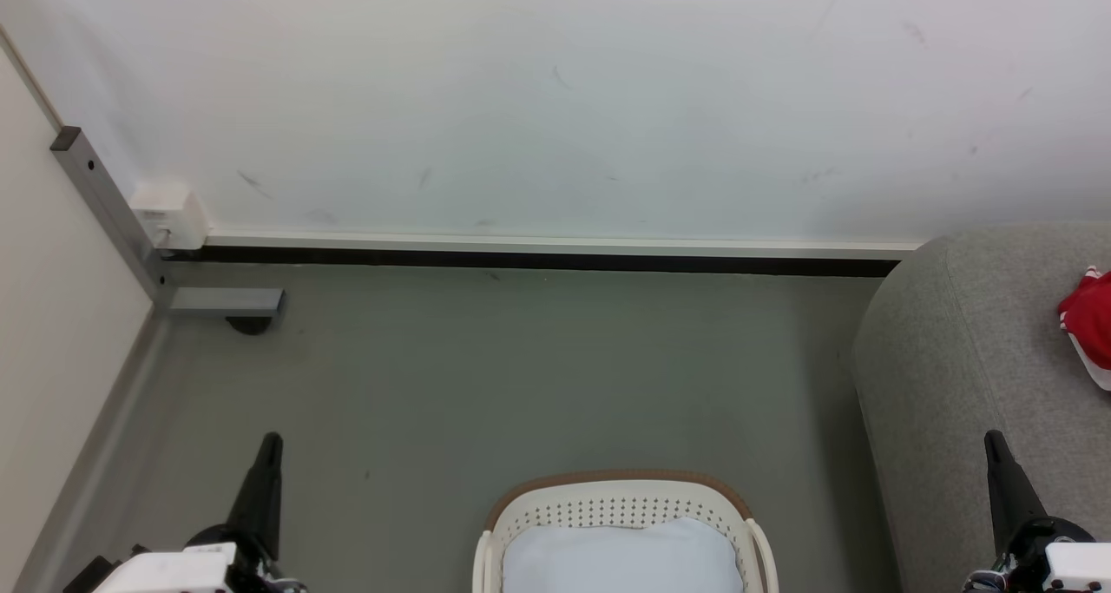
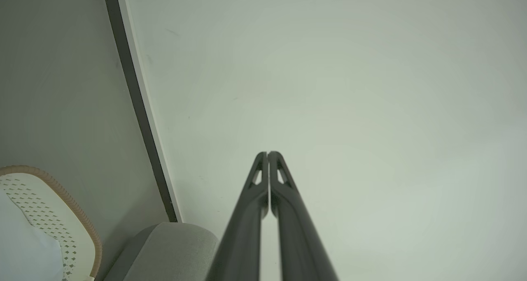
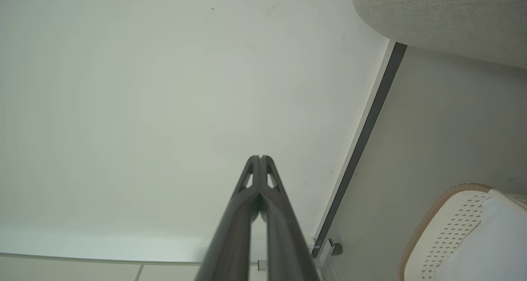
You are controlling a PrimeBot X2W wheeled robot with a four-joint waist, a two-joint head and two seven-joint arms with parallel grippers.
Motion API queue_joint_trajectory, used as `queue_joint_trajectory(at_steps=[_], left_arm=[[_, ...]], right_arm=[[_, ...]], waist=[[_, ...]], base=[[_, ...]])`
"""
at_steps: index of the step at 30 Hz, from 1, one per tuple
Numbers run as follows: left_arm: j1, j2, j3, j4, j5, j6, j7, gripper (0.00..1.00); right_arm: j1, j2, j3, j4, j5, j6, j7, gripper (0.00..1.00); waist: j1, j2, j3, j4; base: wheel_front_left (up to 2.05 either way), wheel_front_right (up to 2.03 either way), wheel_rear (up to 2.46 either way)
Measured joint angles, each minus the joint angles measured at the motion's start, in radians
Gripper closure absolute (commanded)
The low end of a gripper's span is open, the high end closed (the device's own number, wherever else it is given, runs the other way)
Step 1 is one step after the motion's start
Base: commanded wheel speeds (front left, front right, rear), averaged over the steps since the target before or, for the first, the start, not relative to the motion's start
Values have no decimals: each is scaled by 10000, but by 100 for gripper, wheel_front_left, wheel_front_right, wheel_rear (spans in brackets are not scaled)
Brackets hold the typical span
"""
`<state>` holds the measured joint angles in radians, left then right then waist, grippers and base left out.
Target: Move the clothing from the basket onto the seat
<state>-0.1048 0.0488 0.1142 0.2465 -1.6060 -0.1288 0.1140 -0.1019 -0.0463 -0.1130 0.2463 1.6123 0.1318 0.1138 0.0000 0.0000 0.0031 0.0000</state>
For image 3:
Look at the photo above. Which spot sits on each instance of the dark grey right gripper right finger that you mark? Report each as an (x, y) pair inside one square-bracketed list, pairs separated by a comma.
[(284, 240)]

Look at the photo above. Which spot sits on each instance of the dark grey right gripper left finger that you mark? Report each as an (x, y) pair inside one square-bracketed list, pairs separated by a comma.
[(234, 231)]

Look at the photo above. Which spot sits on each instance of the white basket with brown rim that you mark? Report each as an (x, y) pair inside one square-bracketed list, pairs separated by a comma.
[(448, 231)]

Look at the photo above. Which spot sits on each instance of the white clothing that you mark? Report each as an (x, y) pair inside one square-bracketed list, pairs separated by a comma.
[(494, 240)]

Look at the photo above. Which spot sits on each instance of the white and grey baseboard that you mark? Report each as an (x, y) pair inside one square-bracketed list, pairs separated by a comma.
[(366, 137)]

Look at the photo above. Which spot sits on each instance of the light grey fabric sofa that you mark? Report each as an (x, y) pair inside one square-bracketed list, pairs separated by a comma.
[(448, 13)]

